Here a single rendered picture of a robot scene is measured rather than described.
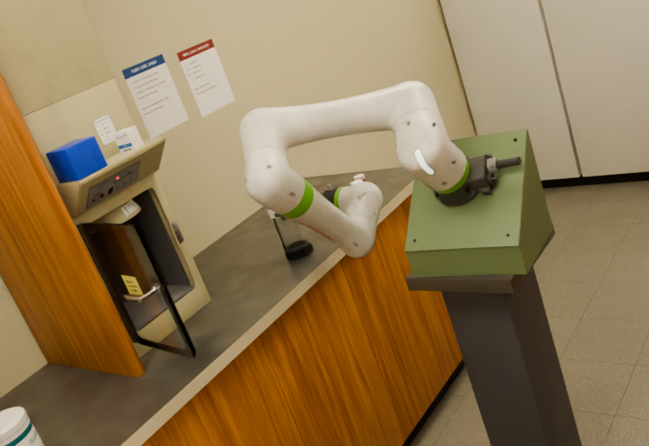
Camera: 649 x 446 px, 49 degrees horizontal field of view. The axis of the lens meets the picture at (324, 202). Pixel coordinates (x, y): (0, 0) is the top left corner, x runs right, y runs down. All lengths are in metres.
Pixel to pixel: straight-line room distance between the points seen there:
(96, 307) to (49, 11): 0.82
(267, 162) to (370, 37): 2.29
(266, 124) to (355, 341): 0.97
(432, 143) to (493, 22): 2.83
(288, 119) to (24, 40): 0.74
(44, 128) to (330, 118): 0.78
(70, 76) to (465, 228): 1.17
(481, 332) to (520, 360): 0.13
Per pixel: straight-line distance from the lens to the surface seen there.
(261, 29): 3.33
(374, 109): 1.88
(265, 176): 1.76
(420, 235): 1.99
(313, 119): 1.87
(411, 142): 1.80
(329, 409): 2.45
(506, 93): 4.67
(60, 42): 2.16
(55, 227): 2.01
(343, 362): 2.48
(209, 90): 3.03
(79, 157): 2.00
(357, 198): 2.13
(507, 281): 1.89
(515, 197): 1.90
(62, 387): 2.31
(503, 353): 2.12
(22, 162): 1.98
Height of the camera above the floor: 1.83
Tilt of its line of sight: 18 degrees down
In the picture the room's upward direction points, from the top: 20 degrees counter-clockwise
